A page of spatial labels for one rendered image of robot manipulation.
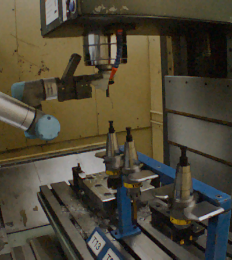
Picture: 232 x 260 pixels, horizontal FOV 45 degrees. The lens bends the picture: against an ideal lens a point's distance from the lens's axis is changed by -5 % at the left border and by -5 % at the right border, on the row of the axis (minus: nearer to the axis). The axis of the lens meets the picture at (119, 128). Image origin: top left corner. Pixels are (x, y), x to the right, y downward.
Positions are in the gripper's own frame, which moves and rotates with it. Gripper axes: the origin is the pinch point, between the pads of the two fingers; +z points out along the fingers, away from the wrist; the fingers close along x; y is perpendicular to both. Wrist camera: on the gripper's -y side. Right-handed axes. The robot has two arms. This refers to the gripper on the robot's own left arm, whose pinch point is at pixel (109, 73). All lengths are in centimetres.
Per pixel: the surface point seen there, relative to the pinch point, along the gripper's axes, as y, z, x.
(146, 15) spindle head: -16.2, -0.2, 32.1
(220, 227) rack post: 28, -4, 63
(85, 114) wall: 33, 18, -102
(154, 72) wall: 9, 75, -98
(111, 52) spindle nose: -7.5, -1.3, 7.9
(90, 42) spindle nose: -11.9, -7.2, 4.2
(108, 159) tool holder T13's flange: 22.7, -12.7, 25.0
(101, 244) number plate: 50, -19, 26
